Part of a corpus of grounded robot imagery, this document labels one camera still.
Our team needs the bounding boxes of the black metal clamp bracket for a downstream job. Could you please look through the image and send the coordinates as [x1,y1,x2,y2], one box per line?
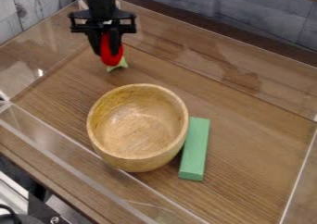
[26,193,72,224]

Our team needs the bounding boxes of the red plush fruit green stem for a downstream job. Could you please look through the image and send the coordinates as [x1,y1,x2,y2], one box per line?
[100,33,128,72]

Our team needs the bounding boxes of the wooden bowl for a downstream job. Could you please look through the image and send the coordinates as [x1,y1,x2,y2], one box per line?
[86,83,189,172]

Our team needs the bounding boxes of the green rectangular block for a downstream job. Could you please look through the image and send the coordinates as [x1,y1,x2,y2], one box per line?
[177,117,209,181]

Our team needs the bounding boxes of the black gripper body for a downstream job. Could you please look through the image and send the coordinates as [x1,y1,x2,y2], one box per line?
[68,0,136,34]

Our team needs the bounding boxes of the clear acrylic enclosure wall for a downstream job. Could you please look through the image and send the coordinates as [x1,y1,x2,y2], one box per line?
[0,0,317,224]

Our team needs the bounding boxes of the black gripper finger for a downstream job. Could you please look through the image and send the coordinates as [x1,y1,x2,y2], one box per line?
[108,27,121,56]
[86,31,101,56]

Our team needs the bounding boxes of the black cable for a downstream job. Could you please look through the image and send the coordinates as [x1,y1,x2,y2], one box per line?
[0,204,24,224]

